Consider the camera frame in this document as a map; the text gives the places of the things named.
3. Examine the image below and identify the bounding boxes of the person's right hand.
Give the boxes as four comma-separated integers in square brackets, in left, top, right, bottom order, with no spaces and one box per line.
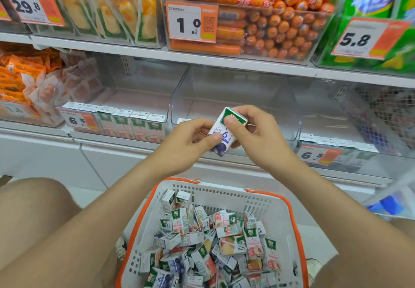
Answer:
[223,104,301,177]

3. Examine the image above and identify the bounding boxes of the person's left hand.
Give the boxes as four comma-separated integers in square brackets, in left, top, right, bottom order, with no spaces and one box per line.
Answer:
[151,118,224,179]

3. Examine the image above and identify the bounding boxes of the blueberry juice carton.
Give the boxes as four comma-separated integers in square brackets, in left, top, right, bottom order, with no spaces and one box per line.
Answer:
[207,107,249,158]
[354,141,380,154]
[335,138,358,149]

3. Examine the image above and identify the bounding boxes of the white shopping basket orange handles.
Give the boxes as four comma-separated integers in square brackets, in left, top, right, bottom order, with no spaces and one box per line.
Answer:
[115,177,309,288]

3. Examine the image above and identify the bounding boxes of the bin of juice cartons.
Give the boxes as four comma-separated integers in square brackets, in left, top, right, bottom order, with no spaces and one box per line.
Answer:
[61,102,168,144]

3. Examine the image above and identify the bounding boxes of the pile of small juice cartons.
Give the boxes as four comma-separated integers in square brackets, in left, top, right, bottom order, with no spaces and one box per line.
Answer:
[139,189,283,288]

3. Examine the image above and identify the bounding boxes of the person's left forearm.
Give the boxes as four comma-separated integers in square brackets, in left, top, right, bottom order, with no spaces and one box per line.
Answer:
[0,161,182,288]

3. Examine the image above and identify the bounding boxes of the person's right forearm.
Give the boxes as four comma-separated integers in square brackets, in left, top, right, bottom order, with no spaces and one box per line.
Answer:
[282,161,415,288]

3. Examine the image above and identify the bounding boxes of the person's left white shoe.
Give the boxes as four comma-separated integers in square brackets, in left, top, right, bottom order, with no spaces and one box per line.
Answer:
[115,236,128,261]

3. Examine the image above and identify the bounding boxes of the person's white shoe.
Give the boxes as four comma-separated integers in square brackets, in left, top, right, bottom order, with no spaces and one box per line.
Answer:
[306,258,323,282]
[115,236,128,261]

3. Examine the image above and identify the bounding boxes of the person's right white shoe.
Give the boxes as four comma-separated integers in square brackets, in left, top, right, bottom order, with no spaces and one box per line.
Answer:
[306,258,323,282]

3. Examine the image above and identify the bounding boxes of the person's right leg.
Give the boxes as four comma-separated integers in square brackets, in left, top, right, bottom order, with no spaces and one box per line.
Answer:
[311,216,415,288]

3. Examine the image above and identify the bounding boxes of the person's leg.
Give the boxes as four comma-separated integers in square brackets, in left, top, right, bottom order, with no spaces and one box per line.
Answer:
[311,216,415,288]
[0,177,82,272]

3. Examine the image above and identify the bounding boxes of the person's left leg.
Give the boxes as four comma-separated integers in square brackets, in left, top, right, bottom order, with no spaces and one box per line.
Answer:
[0,177,82,272]

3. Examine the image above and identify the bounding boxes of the orange white price tag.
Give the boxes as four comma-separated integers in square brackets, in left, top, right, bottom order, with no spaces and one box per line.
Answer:
[58,109,101,133]
[0,0,65,27]
[166,2,220,44]
[0,1,12,22]
[331,17,412,60]
[0,100,41,119]
[297,143,344,166]

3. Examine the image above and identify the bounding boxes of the stack of orange sausages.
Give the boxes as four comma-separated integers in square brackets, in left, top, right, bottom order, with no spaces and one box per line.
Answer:
[167,0,339,62]

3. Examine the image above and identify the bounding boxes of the stack of pink snack packets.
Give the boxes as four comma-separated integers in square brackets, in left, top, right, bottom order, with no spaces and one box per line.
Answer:
[27,53,104,125]

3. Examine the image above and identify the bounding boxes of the row of yellow food packs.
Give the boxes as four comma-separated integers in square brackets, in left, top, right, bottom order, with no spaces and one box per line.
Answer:
[42,0,160,45]

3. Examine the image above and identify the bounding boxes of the heap of orange snack packets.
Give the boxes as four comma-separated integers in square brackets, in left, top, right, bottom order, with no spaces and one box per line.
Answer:
[0,43,64,103]

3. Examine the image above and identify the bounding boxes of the blue panel wire basket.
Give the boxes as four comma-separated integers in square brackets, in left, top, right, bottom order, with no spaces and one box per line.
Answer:
[363,187,415,222]

